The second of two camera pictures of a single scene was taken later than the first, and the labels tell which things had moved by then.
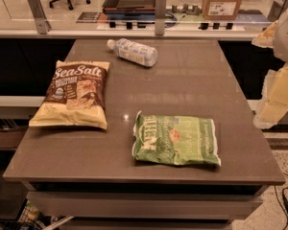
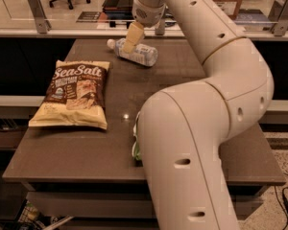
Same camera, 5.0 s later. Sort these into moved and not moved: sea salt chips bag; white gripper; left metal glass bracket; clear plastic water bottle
Moved: white gripper
Not moved: sea salt chips bag; left metal glass bracket; clear plastic water bottle
